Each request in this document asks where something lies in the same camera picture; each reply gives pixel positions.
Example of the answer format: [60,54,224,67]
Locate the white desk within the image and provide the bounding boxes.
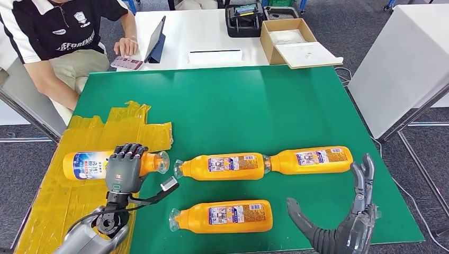
[117,8,283,72]

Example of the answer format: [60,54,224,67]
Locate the tablet in dark case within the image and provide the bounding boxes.
[144,15,167,65]

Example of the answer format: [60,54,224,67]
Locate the white foam pad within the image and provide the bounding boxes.
[269,30,306,45]

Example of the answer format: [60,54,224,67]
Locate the person's left hand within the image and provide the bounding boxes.
[114,37,140,57]

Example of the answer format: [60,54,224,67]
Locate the orange detergent bottle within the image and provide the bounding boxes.
[168,199,274,234]
[173,152,265,182]
[62,150,170,182]
[263,146,354,175]

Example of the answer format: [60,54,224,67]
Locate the green table mat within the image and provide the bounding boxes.
[73,65,426,254]

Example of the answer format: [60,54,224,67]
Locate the open cardboard box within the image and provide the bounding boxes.
[260,18,318,66]

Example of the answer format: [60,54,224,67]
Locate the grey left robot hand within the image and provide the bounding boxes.
[105,143,150,194]

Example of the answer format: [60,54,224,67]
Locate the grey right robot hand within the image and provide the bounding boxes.
[286,153,381,254]

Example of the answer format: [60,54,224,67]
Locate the black equipment case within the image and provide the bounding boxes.
[225,2,266,39]

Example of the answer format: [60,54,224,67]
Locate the white table with metal frame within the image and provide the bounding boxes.
[0,21,67,144]
[348,3,449,214]

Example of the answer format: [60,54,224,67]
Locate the person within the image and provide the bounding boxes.
[0,0,139,125]
[174,0,219,11]

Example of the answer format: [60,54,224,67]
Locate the yellow tape patch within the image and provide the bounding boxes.
[15,101,173,254]

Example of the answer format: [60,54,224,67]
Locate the white box lid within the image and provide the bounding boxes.
[275,41,345,70]

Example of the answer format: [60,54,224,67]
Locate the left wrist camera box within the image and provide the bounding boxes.
[128,176,180,207]

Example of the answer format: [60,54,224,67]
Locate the flat white box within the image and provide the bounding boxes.
[187,49,244,66]

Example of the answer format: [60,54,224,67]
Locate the grey foam case lid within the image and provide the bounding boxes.
[264,6,301,21]

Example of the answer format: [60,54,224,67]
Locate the white floor cable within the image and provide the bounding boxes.
[333,66,449,253]

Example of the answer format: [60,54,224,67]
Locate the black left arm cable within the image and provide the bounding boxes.
[66,204,149,232]

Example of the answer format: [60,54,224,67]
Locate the pink smartphone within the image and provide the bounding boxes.
[110,56,145,72]

